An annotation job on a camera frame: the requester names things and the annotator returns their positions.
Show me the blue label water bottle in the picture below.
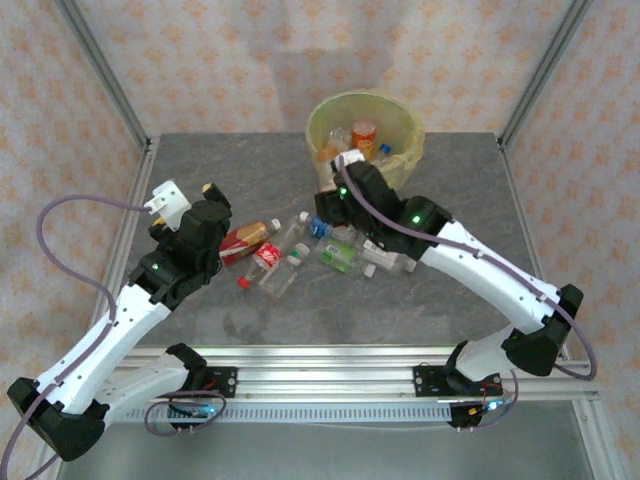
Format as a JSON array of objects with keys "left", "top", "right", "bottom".
[{"left": 308, "top": 214, "right": 361, "bottom": 244}]

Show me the white label square bottle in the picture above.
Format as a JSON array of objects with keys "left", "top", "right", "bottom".
[{"left": 357, "top": 238, "right": 419, "bottom": 277}]

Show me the green label bottle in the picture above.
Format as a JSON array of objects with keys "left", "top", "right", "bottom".
[{"left": 317, "top": 238, "right": 377, "bottom": 277}]

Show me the red label cola bottle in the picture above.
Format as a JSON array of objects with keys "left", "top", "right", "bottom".
[{"left": 236, "top": 240, "right": 286, "bottom": 290}]

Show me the orange juice bottle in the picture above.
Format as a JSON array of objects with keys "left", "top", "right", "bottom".
[{"left": 351, "top": 118, "right": 377, "bottom": 161}]

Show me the clear bottle green-white cap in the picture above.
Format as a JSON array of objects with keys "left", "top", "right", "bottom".
[{"left": 259, "top": 242, "right": 311, "bottom": 300}]

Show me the small circuit board green light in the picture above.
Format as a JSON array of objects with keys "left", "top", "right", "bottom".
[
  {"left": 169, "top": 403, "right": 214, "bottom": 420},
  {"left": 467, "top": 399, "right": 514, "bottom": 416}
]

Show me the grey metal shelf panel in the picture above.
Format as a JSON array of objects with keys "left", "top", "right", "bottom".
[{"left": 57, "top": 422, "right": 599, "bottom": 480}]

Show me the aluminium table side rail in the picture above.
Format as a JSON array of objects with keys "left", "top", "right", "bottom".
[
  {"left": 94, "top": 137, "right": 162, "bottom": 321},
  {"left": 497, "top": 137, "right": 571, "bottom": 362}
]

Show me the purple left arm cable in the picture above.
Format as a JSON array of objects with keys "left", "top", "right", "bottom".
[{"left": 0, "top": 194, "right": 226, "bottom": 480}]

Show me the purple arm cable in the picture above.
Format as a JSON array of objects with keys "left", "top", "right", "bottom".
[
  {"left": 0, "top": 194, "right": 226, "bottom": 480},
  {"left": 335, "top": 154, "right": 599, "bottom": 435}
]

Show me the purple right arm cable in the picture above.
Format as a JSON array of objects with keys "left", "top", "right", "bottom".
[{"left": 335, "top": 154, "right": 599, "bottom": 435}]

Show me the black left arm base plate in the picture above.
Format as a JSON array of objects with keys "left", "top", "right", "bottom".
[{"left": 197, "top": 366, "right": 239, "bottom": 400}]

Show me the aluminium frame post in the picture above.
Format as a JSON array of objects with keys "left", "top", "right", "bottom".
[
  {"left": 498, "top": 0, "right": 597, "bottom": 150},
  {"left": 53, "top": 0, "right": 152, "bottom": 151},
  {"left": 29, "top": 452, "right": 69, "bottom": 480},
  {"left": 572, "top": 399, "right": 629, "bottom": 480}
]

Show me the aluminium mounting rail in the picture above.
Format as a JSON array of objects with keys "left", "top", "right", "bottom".
[{"left": 107, "top": 343, "right": 601, "bottom": 403}]

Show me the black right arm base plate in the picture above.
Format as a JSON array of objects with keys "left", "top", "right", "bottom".
[{"left": 413, "top": 363, "right": 503, "bottom": 400}]

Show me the slotted grey cable duct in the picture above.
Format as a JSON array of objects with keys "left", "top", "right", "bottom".
[{"left": 107, "top": 403, "right": 454, "bottom": 425}]

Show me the aluminium lower frame post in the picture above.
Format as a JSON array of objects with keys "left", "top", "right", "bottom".
[
  {"left": 29, "top": 452, "right": 69, "bottom": 480},
  {"left": 572, "top": 399, "right": 629, "bottom": 480}
]

